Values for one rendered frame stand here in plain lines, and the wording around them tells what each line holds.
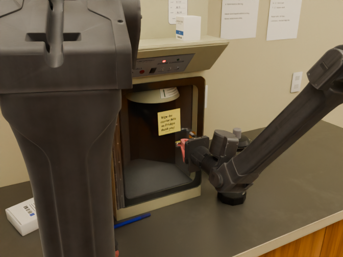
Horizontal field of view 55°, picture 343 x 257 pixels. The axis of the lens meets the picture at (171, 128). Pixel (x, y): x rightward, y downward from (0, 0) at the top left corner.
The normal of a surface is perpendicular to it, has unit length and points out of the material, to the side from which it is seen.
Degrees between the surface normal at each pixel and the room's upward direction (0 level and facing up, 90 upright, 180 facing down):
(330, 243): 90
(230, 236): 0
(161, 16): 90
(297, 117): 77
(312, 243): 90
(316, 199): 0
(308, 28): 90
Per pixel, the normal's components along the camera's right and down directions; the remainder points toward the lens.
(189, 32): 0.39, 0.36
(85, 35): 0.11, -0.70
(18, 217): 0.00, -0.92
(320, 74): -0.88, -0.08
